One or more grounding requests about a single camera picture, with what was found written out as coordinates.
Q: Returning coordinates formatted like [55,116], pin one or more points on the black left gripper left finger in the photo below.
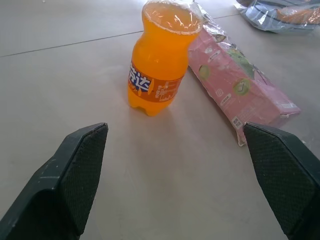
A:
[62,185]

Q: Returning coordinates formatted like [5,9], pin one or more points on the orange soda plastic bottle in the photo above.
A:
[157,62]

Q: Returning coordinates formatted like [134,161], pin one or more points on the clear plastic snack bag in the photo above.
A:
[282,15]

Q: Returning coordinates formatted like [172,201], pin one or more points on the pink plastic-wrapped box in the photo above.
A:
[240,82]

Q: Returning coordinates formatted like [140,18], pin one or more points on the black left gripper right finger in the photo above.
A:
[280,180]

